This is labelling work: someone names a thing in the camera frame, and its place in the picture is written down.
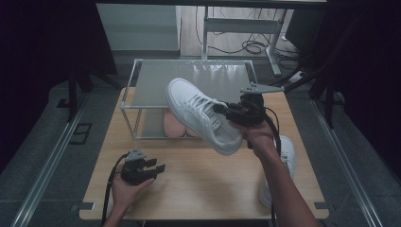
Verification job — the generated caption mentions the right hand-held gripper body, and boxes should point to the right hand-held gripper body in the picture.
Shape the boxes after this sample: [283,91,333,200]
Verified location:
[225,81,286,128]

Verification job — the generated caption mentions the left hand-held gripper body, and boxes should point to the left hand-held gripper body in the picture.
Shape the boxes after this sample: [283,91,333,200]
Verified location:
[120,148,149,186]

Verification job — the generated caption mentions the white sneaker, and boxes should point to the white sneaker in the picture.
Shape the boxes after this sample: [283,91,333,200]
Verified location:
[165,77,244,157]
[258,134,297,210]

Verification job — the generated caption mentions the pink slipper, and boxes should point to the pink slipper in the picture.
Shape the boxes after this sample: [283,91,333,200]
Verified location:
[184,125,203,139]
[163,108,187,138]

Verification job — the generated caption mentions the metal shoe rack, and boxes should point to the metal shoe rack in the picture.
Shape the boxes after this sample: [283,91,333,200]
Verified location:
[119,58,268,141]

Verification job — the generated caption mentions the person's left hand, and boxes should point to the person's left hand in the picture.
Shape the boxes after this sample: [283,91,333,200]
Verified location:
[111,164,156,213]

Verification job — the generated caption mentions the person's right hand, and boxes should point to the person's right hand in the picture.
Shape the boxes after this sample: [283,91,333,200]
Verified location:
[231,118,281,160]

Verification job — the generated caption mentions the white power strip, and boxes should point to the white power strip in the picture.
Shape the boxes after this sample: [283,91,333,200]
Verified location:
[288,71,307,84]

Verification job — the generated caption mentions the black tripod stand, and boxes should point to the black tripod stand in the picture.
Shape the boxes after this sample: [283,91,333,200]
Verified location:
[261,53,349,129]
[57,61,123,123]

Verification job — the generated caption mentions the black box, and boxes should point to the black box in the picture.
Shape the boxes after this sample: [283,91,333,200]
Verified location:
[284,9,326,59]

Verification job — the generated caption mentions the grey cabinet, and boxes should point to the grey cabinet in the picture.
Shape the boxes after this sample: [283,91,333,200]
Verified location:
[96,3,183,52]

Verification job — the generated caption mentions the dark curtain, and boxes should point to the dark curtain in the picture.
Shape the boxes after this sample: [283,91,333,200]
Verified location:
[324,0,401,181]
[0,0,119,173]

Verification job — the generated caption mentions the left hand-held gripper cable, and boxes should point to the left hand-held gripper cable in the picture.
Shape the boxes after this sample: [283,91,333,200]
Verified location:
[100,151,131,227]

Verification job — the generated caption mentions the hand-held gripper cable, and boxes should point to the hand-held gripper cable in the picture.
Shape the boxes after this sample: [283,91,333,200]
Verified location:
[100,151,131,227]
[263,106,283,227]

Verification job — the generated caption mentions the right hand-held gripper cable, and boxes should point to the right hand-held gripper cable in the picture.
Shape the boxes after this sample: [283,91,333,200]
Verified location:
[263,106,283,227]

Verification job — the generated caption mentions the black floor cables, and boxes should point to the black floor cables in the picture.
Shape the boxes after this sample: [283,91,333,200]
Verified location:
[194,6,302,65]

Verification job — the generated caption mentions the white desk frame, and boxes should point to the white desk frame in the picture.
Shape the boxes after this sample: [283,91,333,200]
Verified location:
[200,5,289,78]

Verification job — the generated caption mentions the metal floor rail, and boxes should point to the metal floor rail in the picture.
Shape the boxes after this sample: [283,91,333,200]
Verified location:
[9,93,90,227]
[309,97,385,227]

